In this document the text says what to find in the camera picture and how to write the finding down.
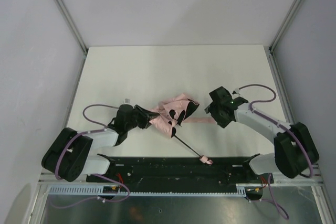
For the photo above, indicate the pink folding umbrella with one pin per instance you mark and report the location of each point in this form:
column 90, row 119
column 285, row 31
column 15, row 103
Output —
column 175, row 111

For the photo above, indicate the grey cable duct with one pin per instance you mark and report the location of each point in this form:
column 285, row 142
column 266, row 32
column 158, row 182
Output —
column 106, row 190

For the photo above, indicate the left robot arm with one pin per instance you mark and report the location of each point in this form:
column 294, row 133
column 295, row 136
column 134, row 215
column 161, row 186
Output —
column 72, row 153

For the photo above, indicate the right aluminium corner post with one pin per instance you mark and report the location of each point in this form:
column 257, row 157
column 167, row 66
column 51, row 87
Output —
column 290, row 15

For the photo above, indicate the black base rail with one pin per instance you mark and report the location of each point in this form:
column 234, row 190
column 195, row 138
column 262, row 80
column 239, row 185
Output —
column 181, row 174

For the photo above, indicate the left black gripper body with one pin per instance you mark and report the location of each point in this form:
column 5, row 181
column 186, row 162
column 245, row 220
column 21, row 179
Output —
column 142, row 118

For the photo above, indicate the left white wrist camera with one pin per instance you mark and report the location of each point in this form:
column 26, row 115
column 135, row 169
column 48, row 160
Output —
column 127, row 101

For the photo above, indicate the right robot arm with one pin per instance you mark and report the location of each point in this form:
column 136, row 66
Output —
column 294, row 150

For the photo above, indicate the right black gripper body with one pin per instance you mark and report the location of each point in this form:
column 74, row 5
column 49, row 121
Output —
column 214, row 106

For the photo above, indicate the aluminium corner post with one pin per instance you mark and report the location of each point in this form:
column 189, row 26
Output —
column 290, row 15
column 71, row 25

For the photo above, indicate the left aluminium corner post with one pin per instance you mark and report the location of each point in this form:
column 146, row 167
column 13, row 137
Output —
column 71, row 25

